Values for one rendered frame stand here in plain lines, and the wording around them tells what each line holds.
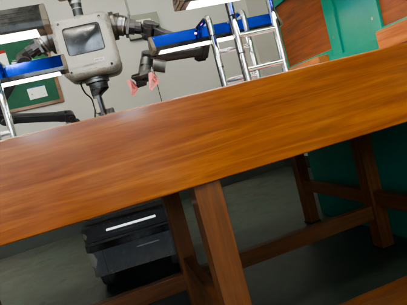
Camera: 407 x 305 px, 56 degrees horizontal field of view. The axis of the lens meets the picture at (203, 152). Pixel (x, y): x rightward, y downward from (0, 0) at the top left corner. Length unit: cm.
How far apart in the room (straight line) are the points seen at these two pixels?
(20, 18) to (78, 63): 118
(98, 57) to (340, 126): 162
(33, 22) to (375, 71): 85
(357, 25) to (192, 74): 246
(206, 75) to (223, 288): 330
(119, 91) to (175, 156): 303
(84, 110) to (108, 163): 298
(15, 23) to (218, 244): 74
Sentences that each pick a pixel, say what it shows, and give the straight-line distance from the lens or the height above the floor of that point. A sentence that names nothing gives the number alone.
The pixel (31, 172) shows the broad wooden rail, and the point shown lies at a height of 70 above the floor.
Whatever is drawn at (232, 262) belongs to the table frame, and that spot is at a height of 40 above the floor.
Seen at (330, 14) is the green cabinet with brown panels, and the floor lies 102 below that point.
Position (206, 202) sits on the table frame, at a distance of 80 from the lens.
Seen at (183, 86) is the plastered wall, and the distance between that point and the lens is 391.
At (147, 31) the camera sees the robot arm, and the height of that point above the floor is 130.
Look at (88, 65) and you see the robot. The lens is 227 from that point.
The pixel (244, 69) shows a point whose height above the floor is 84.
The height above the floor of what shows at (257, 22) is 108.
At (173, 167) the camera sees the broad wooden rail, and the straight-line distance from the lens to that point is 77.
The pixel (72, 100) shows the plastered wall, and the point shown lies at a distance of 374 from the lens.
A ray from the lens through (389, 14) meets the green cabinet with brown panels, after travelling 162.
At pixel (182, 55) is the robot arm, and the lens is 209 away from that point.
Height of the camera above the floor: 71
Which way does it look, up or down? 4 degrees down
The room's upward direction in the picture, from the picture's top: 15 degrees counter-clockwise
